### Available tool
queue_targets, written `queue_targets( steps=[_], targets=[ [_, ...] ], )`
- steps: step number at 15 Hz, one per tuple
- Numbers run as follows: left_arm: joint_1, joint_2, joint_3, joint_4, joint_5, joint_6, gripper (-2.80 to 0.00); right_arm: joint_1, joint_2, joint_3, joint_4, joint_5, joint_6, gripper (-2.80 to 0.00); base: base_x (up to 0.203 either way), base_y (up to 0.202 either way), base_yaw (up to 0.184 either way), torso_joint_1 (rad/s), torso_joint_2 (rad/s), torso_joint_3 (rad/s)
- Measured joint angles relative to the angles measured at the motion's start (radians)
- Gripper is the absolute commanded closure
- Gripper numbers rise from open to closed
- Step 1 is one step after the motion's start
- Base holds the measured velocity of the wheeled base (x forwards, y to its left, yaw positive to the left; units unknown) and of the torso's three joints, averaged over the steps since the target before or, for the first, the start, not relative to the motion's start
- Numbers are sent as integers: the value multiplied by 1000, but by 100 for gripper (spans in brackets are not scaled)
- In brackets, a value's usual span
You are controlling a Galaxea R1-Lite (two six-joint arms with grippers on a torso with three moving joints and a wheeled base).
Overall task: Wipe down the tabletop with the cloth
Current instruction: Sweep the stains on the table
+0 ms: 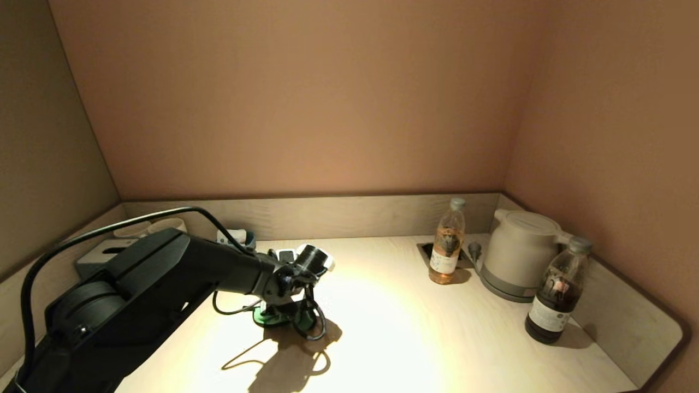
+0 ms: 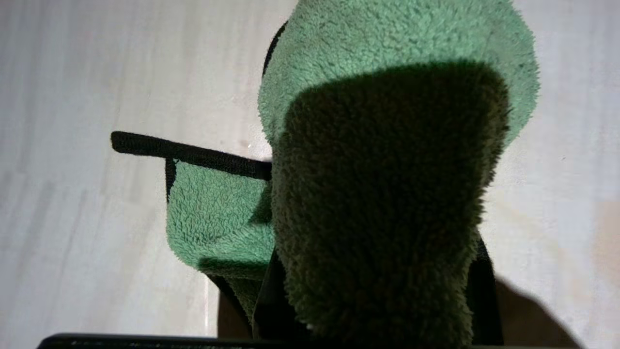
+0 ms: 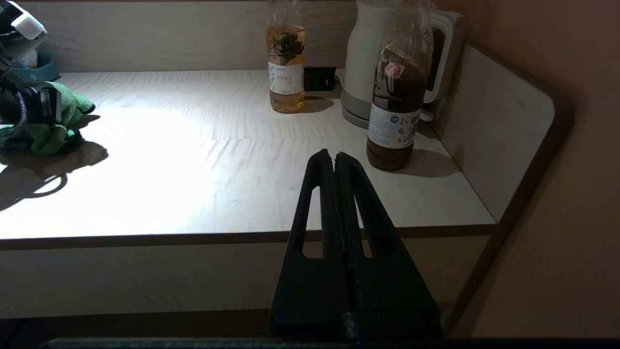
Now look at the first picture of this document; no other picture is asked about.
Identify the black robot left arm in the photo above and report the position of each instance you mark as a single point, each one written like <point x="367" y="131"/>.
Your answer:
<point x="142" y="295"/>

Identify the small blue sachet tray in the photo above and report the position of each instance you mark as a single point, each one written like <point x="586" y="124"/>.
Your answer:
<point x="250" y="239"/>

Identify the white sachet packet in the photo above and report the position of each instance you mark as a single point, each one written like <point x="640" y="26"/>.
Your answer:
<point x="229" y="236"/>

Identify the light tea plastic bottle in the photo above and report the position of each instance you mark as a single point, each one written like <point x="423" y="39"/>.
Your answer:
<point x="446" y="255"/>

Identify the green microfibre cloth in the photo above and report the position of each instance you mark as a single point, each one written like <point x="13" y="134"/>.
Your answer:
<point x="262" y="319"/>

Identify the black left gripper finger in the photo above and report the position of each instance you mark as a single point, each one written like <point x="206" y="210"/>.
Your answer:
<point x="299" y="314"/>
<point x="271" y="314"/>

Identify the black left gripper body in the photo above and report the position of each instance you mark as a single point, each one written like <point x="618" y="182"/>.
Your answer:
<point x="286" y="281"/>

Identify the white ceramic mug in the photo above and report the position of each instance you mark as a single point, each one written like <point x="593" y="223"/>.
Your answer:
<point x="131" y="229"/>
<point x="166" y="224"/>

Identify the white electric kettle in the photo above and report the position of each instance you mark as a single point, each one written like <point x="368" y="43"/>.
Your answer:
<point x="519" y="250"/>

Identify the grey-blue tissue box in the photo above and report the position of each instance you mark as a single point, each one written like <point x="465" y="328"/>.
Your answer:
<point x="90" y="262"/>

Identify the grey kettle base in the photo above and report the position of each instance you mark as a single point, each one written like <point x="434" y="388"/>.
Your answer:
<point x="505" y="291"/>

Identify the black recessed power socket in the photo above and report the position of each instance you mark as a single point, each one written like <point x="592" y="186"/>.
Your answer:
<point x="426" y="250"/>

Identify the dark tea plastic bottle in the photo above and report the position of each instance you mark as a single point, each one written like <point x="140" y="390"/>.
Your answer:
<point x="551" y="314"/>

